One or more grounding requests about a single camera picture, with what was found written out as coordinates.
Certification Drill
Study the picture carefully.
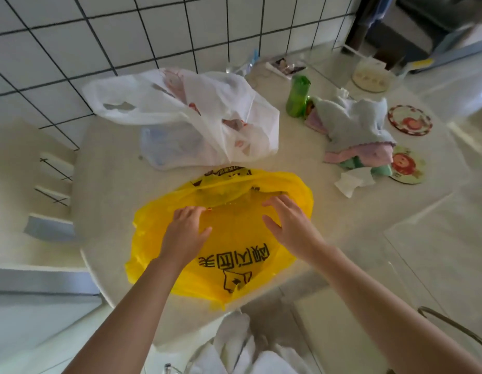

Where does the yellow plastic bag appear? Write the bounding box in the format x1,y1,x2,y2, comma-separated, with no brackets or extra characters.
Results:
125,169,315,311

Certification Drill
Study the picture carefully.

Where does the brown paper bag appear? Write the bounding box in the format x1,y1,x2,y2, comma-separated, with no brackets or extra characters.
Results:
418,306,482,355

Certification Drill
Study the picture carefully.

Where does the person's left hand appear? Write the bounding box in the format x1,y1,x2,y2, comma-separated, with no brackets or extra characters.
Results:
159,206,213,269

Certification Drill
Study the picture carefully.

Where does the white cushioned chair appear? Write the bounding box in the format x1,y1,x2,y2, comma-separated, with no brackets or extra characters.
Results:
291,260,482,374

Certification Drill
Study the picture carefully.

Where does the white slatted chair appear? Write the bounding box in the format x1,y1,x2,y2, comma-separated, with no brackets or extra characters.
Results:
0,116,84,269

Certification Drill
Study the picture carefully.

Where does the red rim round coaster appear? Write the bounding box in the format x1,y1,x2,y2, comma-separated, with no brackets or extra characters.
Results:
387,104,433,136

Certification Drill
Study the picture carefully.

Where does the white plastic bag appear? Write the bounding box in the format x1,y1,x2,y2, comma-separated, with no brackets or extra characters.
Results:
81,68,281,171

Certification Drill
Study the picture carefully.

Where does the dark blue curtain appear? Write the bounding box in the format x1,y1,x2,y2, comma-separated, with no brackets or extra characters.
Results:
346,0,398,51

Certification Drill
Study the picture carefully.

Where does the person's left forearm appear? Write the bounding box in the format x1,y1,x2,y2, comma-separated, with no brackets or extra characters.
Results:
63,257,183,374

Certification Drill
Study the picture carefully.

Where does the green towel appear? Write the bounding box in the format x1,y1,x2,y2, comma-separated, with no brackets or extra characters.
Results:
338,156,393,178

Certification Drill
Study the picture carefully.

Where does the person's right hand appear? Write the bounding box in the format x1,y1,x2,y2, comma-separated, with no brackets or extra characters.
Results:
261,194,327,265

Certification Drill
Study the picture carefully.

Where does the white refrigerator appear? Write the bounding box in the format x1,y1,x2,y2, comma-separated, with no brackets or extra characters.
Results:
0,264,105,363

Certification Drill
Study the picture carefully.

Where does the small clear blue-cap bottle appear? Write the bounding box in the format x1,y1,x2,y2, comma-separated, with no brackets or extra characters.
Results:
225,48,260,76

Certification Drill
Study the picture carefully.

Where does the person's right forearm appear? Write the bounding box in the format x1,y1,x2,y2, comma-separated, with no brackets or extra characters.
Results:
313,245,482,374

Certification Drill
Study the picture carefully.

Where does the yellow rim round coaster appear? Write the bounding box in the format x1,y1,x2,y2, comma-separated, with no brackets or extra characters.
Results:
390,146,427,185

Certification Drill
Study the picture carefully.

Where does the green bag roll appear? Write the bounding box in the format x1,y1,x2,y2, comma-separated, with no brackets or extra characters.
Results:
286,75,311,118

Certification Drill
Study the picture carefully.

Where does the round dining table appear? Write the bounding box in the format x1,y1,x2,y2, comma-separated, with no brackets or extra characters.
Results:
71,42,472,347

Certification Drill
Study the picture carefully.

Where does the white crumpled tissue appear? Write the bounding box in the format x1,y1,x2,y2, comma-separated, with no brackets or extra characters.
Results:
334,167,376,198

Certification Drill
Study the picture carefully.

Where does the dark low furniture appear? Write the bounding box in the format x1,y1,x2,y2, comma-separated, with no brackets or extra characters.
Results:
365,0,482,74

